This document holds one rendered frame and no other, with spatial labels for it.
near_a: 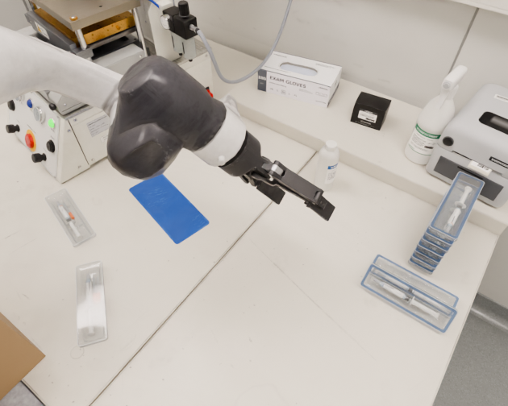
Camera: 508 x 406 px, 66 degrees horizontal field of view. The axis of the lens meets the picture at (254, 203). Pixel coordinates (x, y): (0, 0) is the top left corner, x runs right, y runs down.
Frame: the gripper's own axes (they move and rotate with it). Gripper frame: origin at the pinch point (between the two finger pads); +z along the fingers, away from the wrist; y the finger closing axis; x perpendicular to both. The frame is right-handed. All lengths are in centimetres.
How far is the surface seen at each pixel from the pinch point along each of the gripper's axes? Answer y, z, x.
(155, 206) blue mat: -38.5, -6.7, -14.1
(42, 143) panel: -65, -31, -14
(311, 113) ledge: -31.9, 18.1, 31.9
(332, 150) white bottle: -10.2, 11.1, 17.7
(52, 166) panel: -61, -27, -18
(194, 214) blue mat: -30.7, -0.2, -11.1
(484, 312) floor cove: -5, 126, 13
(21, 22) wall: -223, -45, 41
